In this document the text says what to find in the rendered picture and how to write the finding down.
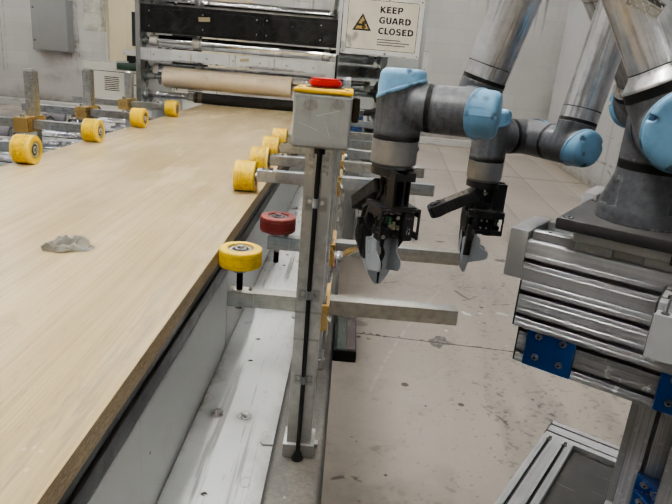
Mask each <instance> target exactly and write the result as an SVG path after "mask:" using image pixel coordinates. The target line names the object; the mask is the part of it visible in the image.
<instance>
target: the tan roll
mask: <svg viewBox="0 0 672 504"><path fill-rule="evenodd" d="M147 78H150V79H161V80H162V84H163V86H164V87H169V88H181V89H193V90H204V91H216V92H227V93H239V94H250V95H262V96H273V97H285V98H291V97H292V91H294V87H296V86H298V85H292V78H291V77H280V76H268V75H257V74H245V73H233V72H222V71H210V70H199V69H187V68H176V67H164V68H163V70H162V74H160V73H147Z"/></svg>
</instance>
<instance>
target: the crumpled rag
mask: <svg viewBox="0 0 672 504"><path fill-rule="evenodd" d="M89 242H90V241H89V240H88V239H86V238H85V237H84V236H82V235H72V236H71V237H69V236H68V235H67V234H66V235H64V236H57V237H56V238H55V239H54V240H53V241H49V242H45V243H44V244H42V245H41V248H42V250H43V251H44V250H45V251H51V252H57V253H58V252H60V251H61V252H63V251H64V252H65V251H66V252H67V251H68V250H69V251H78V252H81V251H82V252H83V251H91V250H92V249H94V248H97V247H96V246H93V245H90V244H89Z"/></svg>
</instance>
